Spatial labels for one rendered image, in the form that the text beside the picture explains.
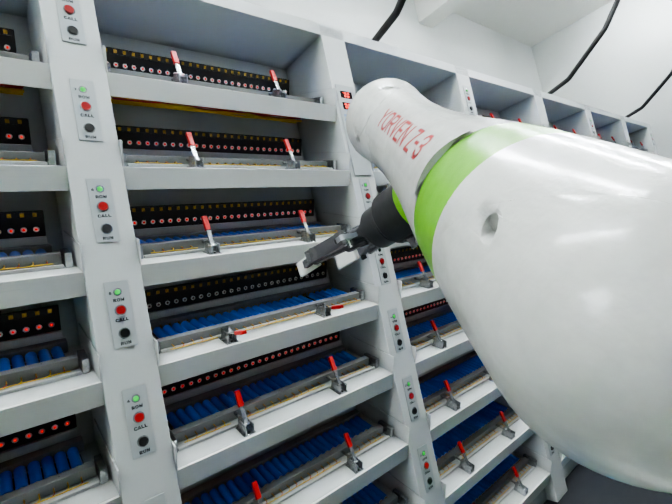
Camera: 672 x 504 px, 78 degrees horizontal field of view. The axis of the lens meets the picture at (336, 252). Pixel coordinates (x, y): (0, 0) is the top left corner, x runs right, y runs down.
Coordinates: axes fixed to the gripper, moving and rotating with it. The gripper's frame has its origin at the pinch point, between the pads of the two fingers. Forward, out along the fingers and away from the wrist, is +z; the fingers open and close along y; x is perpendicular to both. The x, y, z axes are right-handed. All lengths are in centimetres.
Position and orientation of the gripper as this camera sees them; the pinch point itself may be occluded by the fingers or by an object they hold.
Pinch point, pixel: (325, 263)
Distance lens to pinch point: 84.7
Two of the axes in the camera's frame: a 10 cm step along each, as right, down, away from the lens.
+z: -5.6, 3.8, 7.4
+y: 7.6, -1.2, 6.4
